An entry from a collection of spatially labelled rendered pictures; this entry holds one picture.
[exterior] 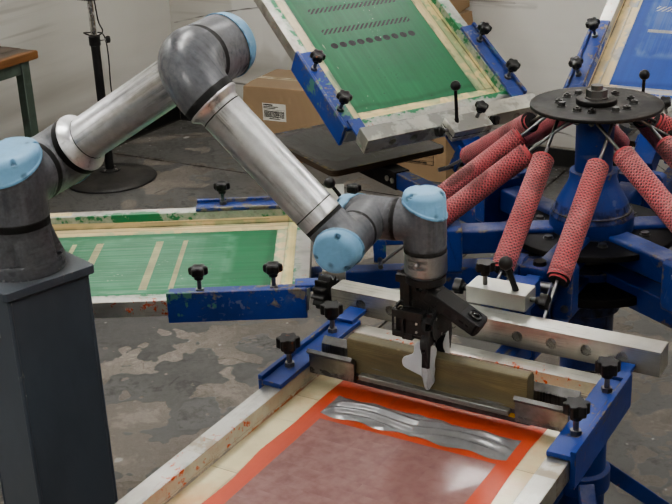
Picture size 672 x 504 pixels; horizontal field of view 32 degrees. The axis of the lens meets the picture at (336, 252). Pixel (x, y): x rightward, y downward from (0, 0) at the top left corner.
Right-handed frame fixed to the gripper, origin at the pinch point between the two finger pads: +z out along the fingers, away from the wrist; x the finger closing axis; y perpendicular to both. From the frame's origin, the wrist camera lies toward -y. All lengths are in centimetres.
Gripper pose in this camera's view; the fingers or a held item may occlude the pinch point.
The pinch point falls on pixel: (437, 378)
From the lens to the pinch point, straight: 213.6
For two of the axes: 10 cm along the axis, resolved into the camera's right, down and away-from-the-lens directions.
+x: -5.0, 3.5, -7.9
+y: -8.6, -1.6, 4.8
